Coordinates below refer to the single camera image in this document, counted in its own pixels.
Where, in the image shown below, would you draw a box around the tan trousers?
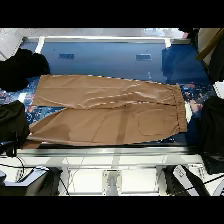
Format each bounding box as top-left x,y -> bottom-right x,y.
26,73 -> 190,148

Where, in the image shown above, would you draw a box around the black cable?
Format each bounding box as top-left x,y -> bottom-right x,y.
14,154 -> 27,182

